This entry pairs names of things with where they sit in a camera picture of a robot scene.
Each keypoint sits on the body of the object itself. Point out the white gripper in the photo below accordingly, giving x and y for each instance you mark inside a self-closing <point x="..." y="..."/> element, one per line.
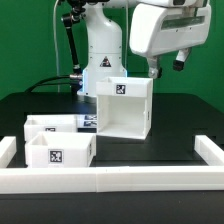
<point x="156" y="30"/>

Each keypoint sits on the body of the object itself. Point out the white drawer cabinet frame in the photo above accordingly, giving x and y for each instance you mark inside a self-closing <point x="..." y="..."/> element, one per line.
<point x="124" y="107"/>

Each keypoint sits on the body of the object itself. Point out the white front drawer box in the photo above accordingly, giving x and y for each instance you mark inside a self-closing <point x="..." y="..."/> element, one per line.
<point x="60" y="150"/>

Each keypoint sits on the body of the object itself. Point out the white drawer box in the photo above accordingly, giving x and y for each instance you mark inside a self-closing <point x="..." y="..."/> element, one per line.
<point x="55" y="123"/>
<point x="60" y="150"/>

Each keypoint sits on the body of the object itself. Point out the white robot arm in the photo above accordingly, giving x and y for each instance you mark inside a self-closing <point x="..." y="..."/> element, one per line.
<point x="105" y="38"/>

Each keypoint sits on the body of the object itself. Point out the white marker plate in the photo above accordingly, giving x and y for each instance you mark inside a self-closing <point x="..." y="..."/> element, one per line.
<point x="87" y="121"/>

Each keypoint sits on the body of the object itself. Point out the white right fence rail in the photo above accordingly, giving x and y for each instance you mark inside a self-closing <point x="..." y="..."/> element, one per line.
<point x="212" y="154"/>

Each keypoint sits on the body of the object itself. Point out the white fence rail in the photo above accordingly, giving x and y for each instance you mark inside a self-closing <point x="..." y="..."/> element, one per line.
<point x="110" y="179"/>
<point x="212" y="154"/>
<point x="7" y="150"/>

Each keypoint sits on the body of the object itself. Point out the white front fence rail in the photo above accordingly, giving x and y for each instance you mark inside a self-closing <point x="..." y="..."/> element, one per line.
<point x="110" y="179"/>

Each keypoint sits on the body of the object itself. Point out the white left fence rail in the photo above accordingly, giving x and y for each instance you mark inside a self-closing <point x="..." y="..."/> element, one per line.
<point x="7" y="150"/>

